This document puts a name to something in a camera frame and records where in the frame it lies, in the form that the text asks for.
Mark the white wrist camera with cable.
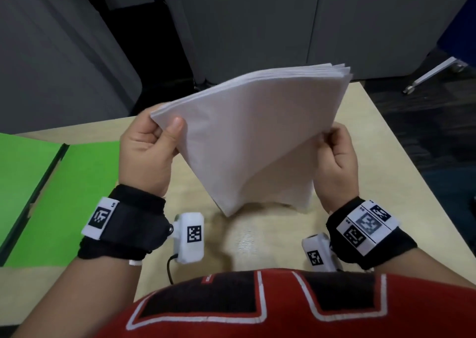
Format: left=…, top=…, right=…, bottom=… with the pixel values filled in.
left=173, top=212, right=205, bottom=264

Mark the white chair leg with caster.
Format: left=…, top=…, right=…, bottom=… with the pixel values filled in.
left=403, top=56, right=469, bottom=95

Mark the person's right forearm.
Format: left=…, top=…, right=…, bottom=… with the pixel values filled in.
left=373, top=247, right=476, bottom=289

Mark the stack of white paper sheets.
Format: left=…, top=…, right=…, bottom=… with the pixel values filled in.
left=150, top=63, right=353, bottom=217

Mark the black camera cable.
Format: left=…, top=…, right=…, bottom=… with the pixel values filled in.
left=166, top=254, right=181, bottom=285

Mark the green open folder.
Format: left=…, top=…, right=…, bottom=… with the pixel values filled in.
left=0, top=133, right=122, bottom=268

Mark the black wrist band triple marker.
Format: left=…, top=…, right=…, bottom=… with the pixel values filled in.
left=326, top=197, right=418, bottom=271

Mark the person's left hand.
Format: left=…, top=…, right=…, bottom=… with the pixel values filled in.
left=119, top=103, right=186, bottom=198

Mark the blue chair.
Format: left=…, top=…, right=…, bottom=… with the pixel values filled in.
left=437, top=0, right=476, bottom=69

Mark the grey cabinet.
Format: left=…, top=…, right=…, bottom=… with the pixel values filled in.
left=159, top=0, right=476, bottom=85

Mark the grey partition panel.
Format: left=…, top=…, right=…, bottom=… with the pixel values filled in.
left=0, top=0, right=144, bottom=135

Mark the black wrist band single marker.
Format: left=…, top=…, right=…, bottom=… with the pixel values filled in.
left=77, top=184, right=174, bottom=262

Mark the red black white shirt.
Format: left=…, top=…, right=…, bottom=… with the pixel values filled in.
left=95, top=269, right=476, bottom=338

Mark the person's right hand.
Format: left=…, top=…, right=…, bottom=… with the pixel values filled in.
left=314, top=122, right=360, bottom=214

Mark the person's left forearm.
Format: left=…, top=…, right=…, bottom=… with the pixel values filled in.
left=11, top=257, right=144, bottom=338

